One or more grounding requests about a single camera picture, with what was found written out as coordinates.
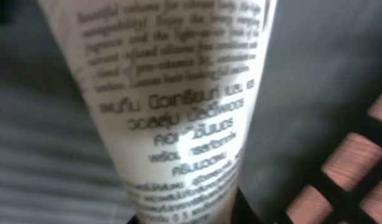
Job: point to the grey plastic mesh basket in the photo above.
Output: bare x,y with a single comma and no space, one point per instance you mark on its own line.
324,68

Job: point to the white cosmetic tube gold cap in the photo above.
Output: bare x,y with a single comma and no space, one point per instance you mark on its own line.
171,87

